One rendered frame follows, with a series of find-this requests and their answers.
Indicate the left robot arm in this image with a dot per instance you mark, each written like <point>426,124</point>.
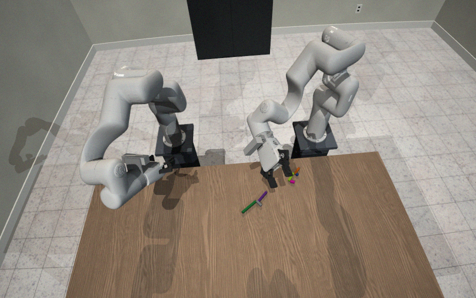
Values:
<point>333,55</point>

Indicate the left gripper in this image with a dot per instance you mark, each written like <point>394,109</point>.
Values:
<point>272,156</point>

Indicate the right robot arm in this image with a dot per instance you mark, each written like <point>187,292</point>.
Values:
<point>130,85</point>

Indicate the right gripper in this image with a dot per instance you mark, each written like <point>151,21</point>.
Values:
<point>155,170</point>

